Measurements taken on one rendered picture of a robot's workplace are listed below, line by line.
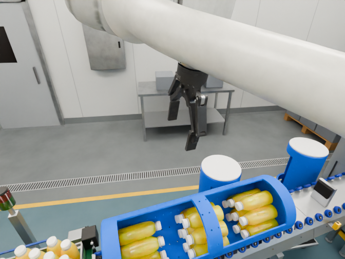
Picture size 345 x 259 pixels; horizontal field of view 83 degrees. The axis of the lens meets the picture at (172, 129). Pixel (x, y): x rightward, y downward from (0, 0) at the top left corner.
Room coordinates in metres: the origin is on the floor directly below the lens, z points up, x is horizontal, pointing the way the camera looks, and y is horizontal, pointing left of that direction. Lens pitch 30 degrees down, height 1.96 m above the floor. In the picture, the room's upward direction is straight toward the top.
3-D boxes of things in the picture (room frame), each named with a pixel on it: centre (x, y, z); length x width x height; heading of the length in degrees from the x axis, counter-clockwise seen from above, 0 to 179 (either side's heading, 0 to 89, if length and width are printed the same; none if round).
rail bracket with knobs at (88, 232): (0.61, 0.43, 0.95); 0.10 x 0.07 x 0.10; 19
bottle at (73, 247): (0.50, 0.47, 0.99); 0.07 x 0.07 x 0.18
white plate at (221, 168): (1.08, -0.35, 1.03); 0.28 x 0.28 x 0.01
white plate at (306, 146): (1.33, -1.12, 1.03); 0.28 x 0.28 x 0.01
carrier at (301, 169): (1.33, -1.12, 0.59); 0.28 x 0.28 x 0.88
